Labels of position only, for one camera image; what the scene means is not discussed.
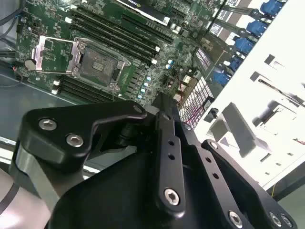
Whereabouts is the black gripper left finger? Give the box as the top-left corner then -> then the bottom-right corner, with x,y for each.
10,93 -> 187,217

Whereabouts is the metal socket cover frame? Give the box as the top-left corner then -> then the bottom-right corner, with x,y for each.
30,35 -> 83,74

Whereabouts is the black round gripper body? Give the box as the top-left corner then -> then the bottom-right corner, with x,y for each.
49,147 -> 229,229

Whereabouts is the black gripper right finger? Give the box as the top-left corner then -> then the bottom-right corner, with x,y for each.
166,94 -> 298,229

